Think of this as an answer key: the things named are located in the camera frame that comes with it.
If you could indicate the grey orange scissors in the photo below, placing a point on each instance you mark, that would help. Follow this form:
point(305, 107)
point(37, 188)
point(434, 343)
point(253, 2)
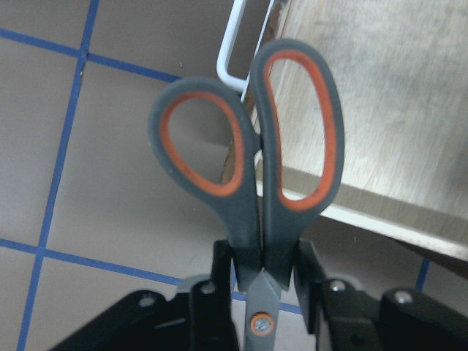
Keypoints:
point(263, 225)

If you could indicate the dark wooden drawer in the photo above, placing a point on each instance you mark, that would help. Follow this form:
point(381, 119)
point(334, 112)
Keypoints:
point(401, 71)

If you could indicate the white drawer handle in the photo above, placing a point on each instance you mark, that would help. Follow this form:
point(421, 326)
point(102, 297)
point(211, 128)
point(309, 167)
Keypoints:
point(247, 25)

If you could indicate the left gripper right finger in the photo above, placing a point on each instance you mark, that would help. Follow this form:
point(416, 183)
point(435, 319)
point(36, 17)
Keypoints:
point(338, 314)

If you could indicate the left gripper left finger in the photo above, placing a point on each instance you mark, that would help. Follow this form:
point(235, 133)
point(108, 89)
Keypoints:
point(211, 323)

